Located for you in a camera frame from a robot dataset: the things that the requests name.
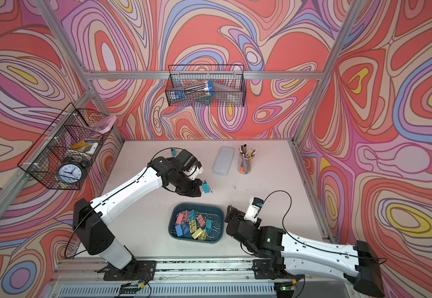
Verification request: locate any pink binder clip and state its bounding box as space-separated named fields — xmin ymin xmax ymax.
xmin=196 ymin=214 xmax=206 ymax=227
xmin=182 ymin=211 xmax=190 ymax=223
xmin=175 ymin=212 xmax=185 ymax=226

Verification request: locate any yellow binder clip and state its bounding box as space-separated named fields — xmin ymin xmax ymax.
xmin=189 ymin=220 xmax=197 ymax=233
xmin=192 ymin=228 xmax=207 ymax=241

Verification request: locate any dark teal storage tray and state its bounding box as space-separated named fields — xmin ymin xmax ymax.
xmin=167 ymin=203 xmax=225 ymax=243

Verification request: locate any blue binder clip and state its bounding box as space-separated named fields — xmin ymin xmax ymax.
xmin=175 ymin=224 xmax=184 ymax=237
xmin=181 ymin=222 xmax=190 ymax=235

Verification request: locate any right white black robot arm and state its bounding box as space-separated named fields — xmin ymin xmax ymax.
xmin=225 ymin=206 xmax=386 ymax=298

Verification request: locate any yellow white box in basket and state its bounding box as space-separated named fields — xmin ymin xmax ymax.
xmin=70 ymin=139 xmax=99 ymax=155

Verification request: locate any light blue pencil case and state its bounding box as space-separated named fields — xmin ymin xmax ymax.
xmin=212 ymin=146 xmax=235 ymax=176

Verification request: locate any clear pen cup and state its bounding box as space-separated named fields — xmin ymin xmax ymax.
xmin=238 ymin=144 xmax=257 ymax=175

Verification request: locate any clear blue-capped pen tube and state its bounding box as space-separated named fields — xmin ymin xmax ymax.
xmin=168 ymin=80 xmax=214 ymax=101

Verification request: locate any pink item in basket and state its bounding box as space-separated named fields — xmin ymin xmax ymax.
xmin=89 ymin=115 xmax=117 ymax=134

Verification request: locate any black alarm clock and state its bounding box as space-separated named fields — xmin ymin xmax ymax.
xmin=56 ymin=157 xmax=89 ymax=185

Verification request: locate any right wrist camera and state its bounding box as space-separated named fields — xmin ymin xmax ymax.
xmin=244 ymin=197 xmax=264 ymax=224

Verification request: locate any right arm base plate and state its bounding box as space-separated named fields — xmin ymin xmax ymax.
xmin=251 ymin=259 xmax=305 ymax=281

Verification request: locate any back black wire basket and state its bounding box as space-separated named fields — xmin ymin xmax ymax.
xmin=165 ymin=63 xmax=246 ymax=108

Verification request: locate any black wire basket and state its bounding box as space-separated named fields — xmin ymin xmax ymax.
xmin=165 ymin=63 xmax=246 ymax=108
xmin=18 ymin=103 xmax=111 ymax=191

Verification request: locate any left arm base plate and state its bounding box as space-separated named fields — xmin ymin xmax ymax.
xmin=98 ymin=260 xmax=157 ymax=281

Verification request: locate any left black wire basket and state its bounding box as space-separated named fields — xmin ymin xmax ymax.
xmin=18 ymin=103 xmax=111 ymax=191

